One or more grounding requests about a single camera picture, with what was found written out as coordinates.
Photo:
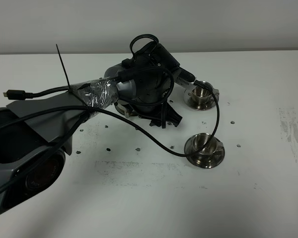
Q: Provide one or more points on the steel teacup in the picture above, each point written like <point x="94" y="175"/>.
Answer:
<point x="203" y="92"/>
<point x="206" y="143"/>

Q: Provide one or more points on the near steel saucer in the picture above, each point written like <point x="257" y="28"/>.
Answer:
<point x="211" y="156"/>

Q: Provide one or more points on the near steel teacup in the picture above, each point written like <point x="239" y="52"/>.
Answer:
<point x="206" y="143"/>

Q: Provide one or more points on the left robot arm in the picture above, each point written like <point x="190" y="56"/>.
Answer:
<point x="36" y="129"/>

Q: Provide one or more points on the stainless steel teapot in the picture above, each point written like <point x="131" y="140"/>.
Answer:
<point x="125" y="109"/>

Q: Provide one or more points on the far steel teacup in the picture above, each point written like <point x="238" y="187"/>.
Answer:
<point x="203" y="92"/>

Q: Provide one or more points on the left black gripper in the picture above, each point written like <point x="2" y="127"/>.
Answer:
<point x="146" y="82"/>

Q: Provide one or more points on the steel saucer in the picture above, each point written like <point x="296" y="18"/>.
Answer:
<point x="194" y="105"/>
<point x="211" y="156"/>

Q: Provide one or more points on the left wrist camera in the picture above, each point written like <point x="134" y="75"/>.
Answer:
<point x="183" y="78"/>

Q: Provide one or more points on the black zip tie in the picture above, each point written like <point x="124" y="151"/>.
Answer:
<point x="64" y="70"/>

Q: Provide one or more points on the far steel saucer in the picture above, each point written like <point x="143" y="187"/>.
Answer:
<point x="194" y="105"/>

